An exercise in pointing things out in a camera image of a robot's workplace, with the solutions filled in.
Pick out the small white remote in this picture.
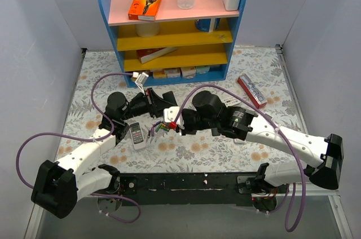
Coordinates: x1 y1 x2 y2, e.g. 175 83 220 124
234 139 245 145

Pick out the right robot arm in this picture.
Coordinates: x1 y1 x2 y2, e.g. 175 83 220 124
173 91 344 193

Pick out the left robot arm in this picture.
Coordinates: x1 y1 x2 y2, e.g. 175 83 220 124
31 88 177 219

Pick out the pile of coloured batteries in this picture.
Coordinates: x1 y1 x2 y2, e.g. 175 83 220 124
148 121 169 138

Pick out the white air conditioner remote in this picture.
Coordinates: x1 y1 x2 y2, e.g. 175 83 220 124
222 96 241 107

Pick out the grey white remote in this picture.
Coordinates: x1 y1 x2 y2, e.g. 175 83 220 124
129 122 147 151

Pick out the white orange small box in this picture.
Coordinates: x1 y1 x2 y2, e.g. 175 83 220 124
164 68 181 78

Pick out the pale green small box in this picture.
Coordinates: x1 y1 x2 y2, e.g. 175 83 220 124
196 65 210 74

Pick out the red white book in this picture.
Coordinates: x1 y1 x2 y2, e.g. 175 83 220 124
136 47 178 64

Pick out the red toothpaste box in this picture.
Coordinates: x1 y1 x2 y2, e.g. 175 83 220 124
237 74 267 109

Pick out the floral table mat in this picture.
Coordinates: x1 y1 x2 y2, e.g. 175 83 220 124
56 47 305 172

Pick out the blue wooden shelf unit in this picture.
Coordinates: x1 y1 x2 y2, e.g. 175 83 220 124
98 0 246 86

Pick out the blue white tin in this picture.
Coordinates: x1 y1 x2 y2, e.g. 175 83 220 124
195 18 221 33

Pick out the orange razor box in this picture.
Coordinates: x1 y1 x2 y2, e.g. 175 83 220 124
128 0 162 21

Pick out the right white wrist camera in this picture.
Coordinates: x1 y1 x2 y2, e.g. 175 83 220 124
163 106 184 130

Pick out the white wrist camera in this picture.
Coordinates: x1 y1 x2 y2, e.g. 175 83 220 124
132 72 149 91
163 106 184 130

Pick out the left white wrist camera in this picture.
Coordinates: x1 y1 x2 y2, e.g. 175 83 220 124
132 72 149 91

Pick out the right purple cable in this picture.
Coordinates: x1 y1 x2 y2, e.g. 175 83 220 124
176 84 307 233

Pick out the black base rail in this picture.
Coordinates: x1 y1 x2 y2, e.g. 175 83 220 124
98 172 286 206

